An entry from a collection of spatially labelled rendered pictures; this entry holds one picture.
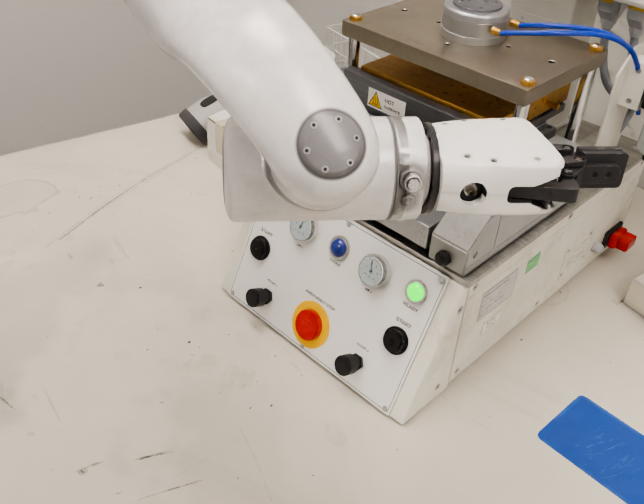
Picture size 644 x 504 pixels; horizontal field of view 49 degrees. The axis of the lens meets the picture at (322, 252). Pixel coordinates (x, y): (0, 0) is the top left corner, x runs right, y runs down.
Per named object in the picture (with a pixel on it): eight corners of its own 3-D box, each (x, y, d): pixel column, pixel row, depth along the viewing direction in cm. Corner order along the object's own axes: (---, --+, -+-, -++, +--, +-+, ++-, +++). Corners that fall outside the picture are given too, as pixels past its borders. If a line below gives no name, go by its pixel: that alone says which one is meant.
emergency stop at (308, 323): (298, 329, 93) (308, 302, 92) (319, 345, 91) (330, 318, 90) (290, 330, 92) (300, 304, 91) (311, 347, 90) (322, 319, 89)
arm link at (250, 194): (397, 103, 53) (373, 127, 63) (220, 102, 52) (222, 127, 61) (400, 214, 53) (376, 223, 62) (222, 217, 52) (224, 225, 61)
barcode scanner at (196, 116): (266, 110, 148) (266, 74, 143) (286, 126, 142) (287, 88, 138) (176, 133, 138) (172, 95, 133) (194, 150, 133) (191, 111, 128)
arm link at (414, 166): (403, 143, 52) (442, 143, 53) (380, 101, 60) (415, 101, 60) (391, 241, 57) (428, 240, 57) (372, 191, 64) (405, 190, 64)
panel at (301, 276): (229, 293, 101) (270, 171, 95) (389, 416, 84) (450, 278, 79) (218, 294, 99) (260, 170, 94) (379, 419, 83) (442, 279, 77)
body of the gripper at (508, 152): (431, 151, 52) (576, 150, 54) (402, 102, 61) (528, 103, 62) (419, 239, 56) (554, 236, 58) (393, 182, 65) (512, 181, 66)
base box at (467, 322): (446, 164, 133) (461, 77, 123) (635, 255, 113) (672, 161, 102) (220, 289, 102) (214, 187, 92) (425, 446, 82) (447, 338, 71)
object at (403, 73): (437, 61, 103) (447, -5, 97) (575, 115, 91) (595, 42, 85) (357, 94, 93) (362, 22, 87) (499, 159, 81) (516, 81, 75)
